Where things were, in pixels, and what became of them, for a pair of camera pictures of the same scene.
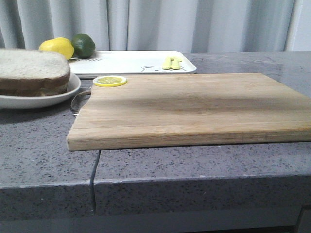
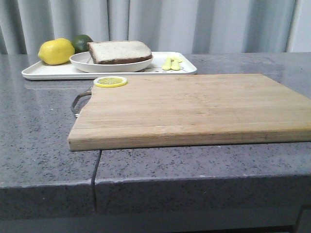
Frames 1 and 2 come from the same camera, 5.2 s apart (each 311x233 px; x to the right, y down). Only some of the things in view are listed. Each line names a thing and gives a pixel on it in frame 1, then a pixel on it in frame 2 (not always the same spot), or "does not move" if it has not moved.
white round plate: x=20 y=102 to x=84 y=61
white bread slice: x=27 y=73 to x=108 y=52
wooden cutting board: x=164 y=110 does not move
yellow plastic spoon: x=175 y=63 does not move
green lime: x=84 y=46 does not move
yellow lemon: x=59 y=45 does not move
